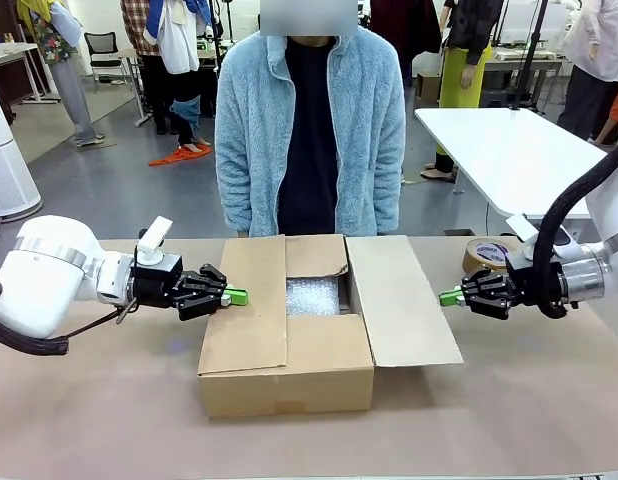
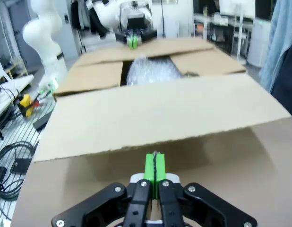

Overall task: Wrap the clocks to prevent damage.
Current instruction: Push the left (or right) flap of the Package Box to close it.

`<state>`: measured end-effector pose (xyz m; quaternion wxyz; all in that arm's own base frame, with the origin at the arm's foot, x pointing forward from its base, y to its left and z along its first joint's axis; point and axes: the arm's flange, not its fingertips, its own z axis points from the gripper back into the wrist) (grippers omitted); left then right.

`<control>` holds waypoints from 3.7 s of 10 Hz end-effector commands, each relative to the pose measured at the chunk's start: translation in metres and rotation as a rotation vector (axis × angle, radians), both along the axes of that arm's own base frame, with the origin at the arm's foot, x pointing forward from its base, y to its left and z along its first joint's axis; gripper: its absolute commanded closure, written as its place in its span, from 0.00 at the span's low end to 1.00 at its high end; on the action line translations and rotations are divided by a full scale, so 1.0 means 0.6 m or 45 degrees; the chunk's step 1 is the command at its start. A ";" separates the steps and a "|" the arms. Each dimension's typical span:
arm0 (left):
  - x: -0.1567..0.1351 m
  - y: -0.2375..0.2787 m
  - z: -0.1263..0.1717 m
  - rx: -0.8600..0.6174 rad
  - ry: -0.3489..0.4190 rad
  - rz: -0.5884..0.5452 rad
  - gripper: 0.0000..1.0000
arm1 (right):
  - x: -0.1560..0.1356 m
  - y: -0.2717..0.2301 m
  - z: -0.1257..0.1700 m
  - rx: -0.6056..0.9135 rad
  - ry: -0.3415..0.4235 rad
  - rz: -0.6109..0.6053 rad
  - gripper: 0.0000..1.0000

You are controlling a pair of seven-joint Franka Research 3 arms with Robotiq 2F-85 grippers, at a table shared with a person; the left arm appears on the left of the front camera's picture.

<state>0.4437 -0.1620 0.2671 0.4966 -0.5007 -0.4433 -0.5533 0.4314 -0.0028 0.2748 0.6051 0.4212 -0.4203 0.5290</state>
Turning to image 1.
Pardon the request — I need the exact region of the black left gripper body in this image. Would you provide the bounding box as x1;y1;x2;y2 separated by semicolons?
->
133;252;213;321

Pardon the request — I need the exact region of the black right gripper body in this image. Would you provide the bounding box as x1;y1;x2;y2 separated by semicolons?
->
482;260;540;316

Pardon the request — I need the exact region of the bubble clock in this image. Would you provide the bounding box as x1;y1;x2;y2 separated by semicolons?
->
285;274;343;317

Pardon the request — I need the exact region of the large brown cardboard box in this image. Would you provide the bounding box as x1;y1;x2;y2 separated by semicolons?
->
196;233;465;419

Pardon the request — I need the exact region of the person's left forearm blue sleeve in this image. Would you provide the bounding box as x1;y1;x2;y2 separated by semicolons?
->
376;164;406;236

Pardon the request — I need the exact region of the person's right forearm blue sleeve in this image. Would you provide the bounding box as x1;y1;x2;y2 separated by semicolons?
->
216;164;263;236

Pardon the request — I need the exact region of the brown packing tape roll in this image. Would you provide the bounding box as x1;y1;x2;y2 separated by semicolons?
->
462;237;520;274

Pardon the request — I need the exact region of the orange cloth on floor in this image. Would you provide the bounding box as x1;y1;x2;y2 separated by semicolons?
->
147;144;214;168

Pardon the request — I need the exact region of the white side table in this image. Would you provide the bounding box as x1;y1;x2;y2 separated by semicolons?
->
413;107;610;219

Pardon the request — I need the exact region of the person in blue fleece jacket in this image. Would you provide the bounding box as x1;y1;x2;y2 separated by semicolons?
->
213;0;408;239

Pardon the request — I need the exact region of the white cylindrical air purifier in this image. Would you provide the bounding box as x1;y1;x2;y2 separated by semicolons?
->
0;84;43;219

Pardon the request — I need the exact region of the mannequin in floral shirt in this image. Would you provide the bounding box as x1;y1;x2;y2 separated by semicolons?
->
16;0;105;146

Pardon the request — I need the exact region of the small cardboard box on floor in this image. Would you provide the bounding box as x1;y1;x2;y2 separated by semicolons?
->
416;72;443;104

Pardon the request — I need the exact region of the person in plaid shirt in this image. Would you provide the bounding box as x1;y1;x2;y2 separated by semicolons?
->
119;0;163;136

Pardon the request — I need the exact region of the mannequin with yellow apron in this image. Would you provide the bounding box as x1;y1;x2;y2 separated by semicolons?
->
421;0;505;184

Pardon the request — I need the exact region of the beige work table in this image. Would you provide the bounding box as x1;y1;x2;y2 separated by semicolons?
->
481;47;565;106

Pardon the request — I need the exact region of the mannequin with white garment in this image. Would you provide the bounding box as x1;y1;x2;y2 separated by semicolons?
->
143;0;215;151

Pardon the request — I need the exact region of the black tripod stand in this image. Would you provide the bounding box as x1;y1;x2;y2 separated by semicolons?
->
508;0;550;111

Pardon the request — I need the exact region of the black mesh office chair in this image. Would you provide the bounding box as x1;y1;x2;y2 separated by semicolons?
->
83;31;133;94

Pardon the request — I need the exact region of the mannequin in pink shirt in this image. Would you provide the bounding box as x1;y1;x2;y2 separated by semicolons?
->
556;0;618;141

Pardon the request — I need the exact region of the mannequin in maroon garment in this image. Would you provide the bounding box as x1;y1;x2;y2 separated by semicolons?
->
369;0;443;89

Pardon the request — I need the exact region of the white desk with beige top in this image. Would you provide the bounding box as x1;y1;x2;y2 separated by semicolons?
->
0;42;63;106

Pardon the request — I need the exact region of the right arm black cable sleeve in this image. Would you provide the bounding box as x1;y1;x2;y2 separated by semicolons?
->
533;144;618;321

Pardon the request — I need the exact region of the arm black cable sleeve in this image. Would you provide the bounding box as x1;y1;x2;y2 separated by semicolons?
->
0;277;140;357
533;144;618;321

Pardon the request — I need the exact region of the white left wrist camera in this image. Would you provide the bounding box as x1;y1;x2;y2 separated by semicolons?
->
137;215;174;266

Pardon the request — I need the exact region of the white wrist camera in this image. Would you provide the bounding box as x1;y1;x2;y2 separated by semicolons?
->
137;215;174;266
504;213;540;261

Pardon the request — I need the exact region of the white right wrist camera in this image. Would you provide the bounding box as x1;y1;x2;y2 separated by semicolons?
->
504;213;540;261

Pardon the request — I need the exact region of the left arm black cable sleeve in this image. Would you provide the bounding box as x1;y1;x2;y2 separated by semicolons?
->
0;277;140;357

